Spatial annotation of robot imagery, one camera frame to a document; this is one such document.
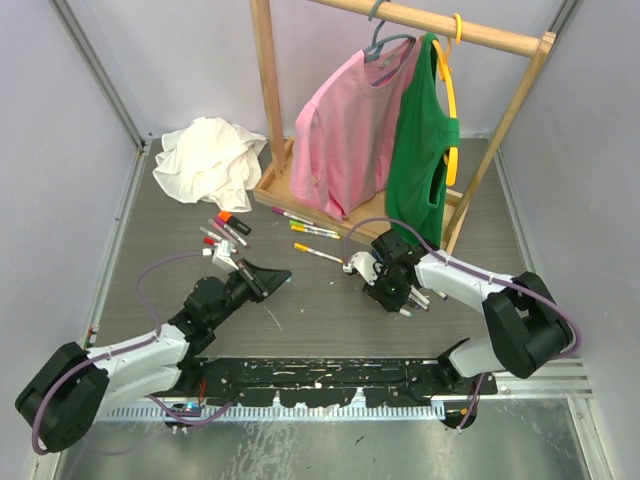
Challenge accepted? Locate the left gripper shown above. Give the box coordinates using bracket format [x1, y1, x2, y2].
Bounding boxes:
[208, 257, 289, 329]

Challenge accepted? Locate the grey cap marker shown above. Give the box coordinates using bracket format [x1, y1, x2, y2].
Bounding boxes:
[411, 291, 430, 309]

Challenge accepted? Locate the yellow cap marker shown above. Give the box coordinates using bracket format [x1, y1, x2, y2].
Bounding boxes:
[293, 242, 344, 264]

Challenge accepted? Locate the green cap marker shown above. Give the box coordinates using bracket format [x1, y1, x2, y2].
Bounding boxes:
[289, 220, 341, 239]

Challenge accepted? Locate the magenta cap marker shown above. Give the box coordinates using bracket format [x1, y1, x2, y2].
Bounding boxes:
[271, 206, 316, 226]

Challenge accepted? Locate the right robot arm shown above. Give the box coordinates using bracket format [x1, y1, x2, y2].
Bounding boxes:
[343, 230, 577, 394]

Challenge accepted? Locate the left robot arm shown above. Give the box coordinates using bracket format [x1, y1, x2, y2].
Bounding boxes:
[15, 259, 291, 455]

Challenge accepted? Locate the orange black highlighter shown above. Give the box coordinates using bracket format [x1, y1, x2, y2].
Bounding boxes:
[217, 211, 252, 235]

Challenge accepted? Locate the pink cap marker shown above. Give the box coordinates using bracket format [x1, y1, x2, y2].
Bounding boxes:
[208, 217, 249, 248]

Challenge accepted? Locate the wooden clothes rack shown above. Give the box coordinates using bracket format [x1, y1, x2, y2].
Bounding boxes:
[248, 0, 557, 275]

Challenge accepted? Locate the white crumpled cloth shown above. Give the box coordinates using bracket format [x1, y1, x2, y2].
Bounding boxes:
[153, 117, 267, 213]

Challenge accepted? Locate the pink t-shirt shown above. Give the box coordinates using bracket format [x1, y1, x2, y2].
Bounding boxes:
[290, 39, 420, 221]

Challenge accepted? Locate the green tank top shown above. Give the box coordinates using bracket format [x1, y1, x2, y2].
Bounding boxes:
[386, 33, 460, 248]

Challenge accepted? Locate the yellow clothes hanger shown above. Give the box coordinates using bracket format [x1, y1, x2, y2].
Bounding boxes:
[411, 32, 460, 191]

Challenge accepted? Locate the grey clothes hanger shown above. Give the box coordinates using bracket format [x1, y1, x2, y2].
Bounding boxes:
[363, 0, 416, 87]

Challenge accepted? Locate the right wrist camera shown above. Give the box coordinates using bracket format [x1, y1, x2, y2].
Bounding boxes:
[342, 251, 382, 284]

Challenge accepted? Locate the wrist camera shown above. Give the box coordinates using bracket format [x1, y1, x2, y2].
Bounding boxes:
[202, 240, 239, 273]
[342, 251, 382, 284]

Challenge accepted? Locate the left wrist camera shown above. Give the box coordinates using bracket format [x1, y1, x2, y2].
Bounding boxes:
[202, 240, 239, 273]

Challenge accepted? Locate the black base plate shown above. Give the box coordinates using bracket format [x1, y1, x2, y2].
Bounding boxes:
[155, 357, 477, 408]

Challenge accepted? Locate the grey cable duct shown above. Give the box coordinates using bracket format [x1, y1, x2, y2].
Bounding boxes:
[103, 401, 446, 422]

